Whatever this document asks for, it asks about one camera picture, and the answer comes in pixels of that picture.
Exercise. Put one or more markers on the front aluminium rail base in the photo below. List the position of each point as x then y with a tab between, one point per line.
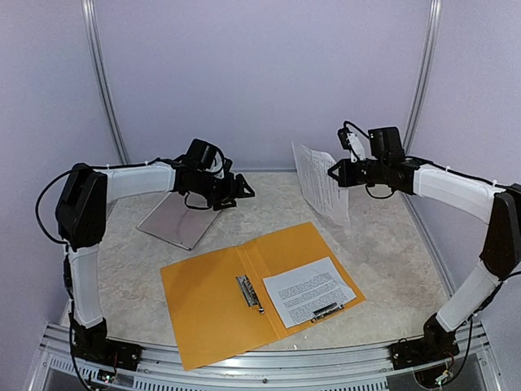
361	367

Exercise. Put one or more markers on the white printed sheet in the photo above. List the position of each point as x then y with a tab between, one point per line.
317	187

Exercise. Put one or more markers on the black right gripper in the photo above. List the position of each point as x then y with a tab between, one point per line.
345	179

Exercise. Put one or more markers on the aluminium frame post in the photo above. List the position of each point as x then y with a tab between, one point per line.
428	54
96	53

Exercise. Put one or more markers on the pink file folder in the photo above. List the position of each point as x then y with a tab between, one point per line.
173	222

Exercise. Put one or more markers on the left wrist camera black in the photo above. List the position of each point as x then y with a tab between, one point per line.
204	156

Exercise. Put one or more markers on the orange folder edge clip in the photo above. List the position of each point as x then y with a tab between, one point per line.
326	311

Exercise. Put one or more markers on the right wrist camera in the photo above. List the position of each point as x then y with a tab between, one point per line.
385	143

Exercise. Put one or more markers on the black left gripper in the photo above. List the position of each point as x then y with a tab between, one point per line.
231	192

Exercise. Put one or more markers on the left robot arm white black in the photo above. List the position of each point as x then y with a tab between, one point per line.
81	213

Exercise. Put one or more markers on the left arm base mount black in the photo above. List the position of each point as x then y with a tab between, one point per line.
93	345

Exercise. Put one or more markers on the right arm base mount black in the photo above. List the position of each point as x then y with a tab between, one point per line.
435	344

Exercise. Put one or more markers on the orange folder centre clip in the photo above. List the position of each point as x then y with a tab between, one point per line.
249	293

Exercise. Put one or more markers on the right aluminium frame post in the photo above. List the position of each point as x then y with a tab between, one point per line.
428	54

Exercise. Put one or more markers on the orange book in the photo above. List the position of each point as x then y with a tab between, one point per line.
236	299

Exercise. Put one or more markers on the left aluminium frame post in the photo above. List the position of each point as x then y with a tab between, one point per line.
96	53

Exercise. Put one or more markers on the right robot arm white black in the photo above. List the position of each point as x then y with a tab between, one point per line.
474	222

